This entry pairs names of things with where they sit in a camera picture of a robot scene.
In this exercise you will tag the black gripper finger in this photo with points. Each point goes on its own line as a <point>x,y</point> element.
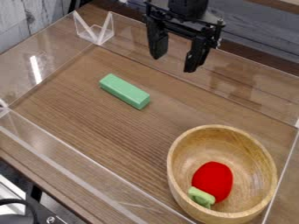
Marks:
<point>197,55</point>
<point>158,38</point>

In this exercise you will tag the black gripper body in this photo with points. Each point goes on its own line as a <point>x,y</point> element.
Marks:
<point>186,17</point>

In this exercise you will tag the red plush tomato green stem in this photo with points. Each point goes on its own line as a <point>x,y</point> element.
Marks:
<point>211,184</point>

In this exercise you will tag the green rectangular block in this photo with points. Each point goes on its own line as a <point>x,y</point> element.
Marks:
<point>125,91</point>

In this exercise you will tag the wooden bowl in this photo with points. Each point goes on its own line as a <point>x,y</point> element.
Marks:
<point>233,147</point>

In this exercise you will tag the clear acrylic corner bracket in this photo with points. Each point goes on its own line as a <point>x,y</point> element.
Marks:
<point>95,34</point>

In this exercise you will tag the clear acrylic enclosure wall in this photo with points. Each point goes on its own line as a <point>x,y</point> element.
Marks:
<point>51,148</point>

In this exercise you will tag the black metal table frame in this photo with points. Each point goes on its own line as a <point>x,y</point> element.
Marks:
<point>39,196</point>

